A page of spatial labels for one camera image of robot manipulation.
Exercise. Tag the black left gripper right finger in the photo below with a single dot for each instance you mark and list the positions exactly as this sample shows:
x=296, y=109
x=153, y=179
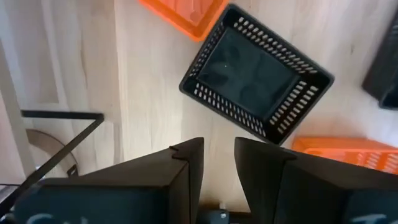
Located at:
x=311, y=193

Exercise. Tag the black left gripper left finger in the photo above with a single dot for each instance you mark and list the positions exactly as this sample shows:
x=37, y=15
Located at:
x=124, y=193

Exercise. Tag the orange plastic basket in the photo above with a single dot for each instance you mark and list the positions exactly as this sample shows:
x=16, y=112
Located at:
x=342, y=152
x=192, y=18

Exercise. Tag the black plastic basket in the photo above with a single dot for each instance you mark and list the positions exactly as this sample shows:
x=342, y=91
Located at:
x=385, y=71
x=248, y=71

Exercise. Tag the wooden shelf black metal frame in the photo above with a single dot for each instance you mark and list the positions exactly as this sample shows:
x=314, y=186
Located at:
x=77, y=62

